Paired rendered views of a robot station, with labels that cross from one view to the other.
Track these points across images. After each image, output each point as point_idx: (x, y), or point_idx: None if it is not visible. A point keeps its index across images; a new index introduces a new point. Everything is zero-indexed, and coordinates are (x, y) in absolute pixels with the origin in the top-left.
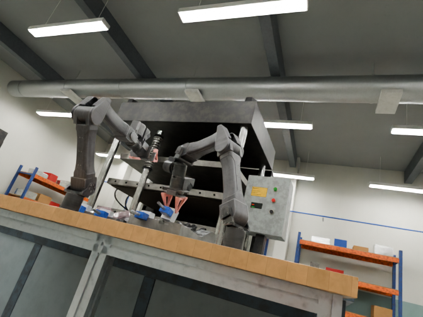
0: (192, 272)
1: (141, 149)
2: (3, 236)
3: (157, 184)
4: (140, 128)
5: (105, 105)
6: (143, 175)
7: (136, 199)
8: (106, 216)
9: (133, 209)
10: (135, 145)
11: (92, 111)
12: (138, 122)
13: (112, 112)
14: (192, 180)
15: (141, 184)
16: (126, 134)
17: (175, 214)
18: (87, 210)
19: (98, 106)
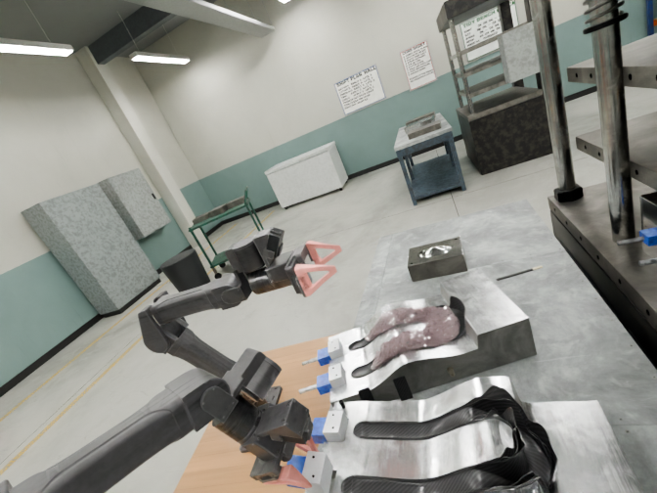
0: None
1: (278, 285)
2: None
3: (647, 67)
4: (238, 260)
5: (147, 325)
6: (595, 59)
7: (607, 132)
8: (328, 389)
9: (613, 159)
10: (259, 292)
11: (146, 345)
12: (226, 256)
13: (171, 308)
14: (280, 428)
15: (602, 88)
16: (218, 305)
17: (313, 487)
18: (334, 357)
19: (143, 335)
